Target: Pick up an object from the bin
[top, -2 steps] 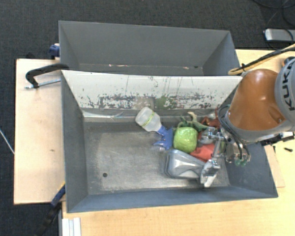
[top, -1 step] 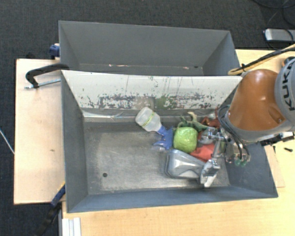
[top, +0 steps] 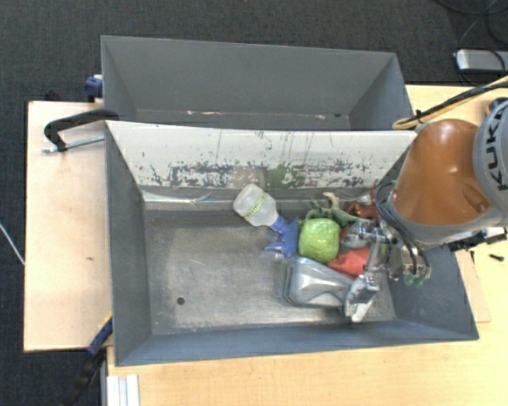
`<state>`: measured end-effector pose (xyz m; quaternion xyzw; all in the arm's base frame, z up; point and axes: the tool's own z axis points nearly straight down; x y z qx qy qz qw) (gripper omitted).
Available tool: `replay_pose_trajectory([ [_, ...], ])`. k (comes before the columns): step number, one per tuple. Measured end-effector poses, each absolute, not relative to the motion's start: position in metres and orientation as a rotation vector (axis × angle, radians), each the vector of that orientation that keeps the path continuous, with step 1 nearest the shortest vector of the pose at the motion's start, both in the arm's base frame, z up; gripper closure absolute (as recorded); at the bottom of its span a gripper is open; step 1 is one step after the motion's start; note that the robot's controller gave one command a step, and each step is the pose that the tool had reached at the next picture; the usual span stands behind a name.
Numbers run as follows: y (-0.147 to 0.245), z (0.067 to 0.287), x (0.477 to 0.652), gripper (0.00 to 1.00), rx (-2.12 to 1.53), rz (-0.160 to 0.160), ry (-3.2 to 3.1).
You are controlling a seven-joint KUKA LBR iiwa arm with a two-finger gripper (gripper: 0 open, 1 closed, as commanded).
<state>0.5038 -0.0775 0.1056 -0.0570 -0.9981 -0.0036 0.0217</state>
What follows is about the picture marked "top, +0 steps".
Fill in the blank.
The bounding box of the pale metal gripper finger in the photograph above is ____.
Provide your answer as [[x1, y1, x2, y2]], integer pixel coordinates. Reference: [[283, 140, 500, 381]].
[[344, 272, 381, 323], [345, 220, 387, 245]]

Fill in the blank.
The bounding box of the red-brown toy animal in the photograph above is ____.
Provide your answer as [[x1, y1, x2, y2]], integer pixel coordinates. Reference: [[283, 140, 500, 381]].
[[345, 192, 383, 224]]

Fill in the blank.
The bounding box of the red cloth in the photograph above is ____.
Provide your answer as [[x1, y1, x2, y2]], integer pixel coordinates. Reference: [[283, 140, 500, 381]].
[[327, 246, 372, 281]]

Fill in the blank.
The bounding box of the green toy dinosaur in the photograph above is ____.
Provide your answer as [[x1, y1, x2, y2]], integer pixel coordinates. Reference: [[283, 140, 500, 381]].
[[306, 191, 365, 228]]

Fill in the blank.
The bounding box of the green round sponge ball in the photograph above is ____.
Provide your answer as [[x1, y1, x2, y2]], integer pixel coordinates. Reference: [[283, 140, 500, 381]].
[[297, 217, 342, 265]]

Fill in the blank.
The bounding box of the silver grey plastic packet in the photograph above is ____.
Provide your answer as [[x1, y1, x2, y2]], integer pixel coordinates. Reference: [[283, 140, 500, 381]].
[[284, 256, 355, 310]]

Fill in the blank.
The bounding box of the clear spray bottle blue trigger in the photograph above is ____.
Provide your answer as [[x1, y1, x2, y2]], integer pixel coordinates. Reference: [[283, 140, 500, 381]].
[[232, 183, 300, 262]]

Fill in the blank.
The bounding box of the grey metal bin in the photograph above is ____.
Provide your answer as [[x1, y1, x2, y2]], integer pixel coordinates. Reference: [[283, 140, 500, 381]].
[[100, 35, 480, 368]]

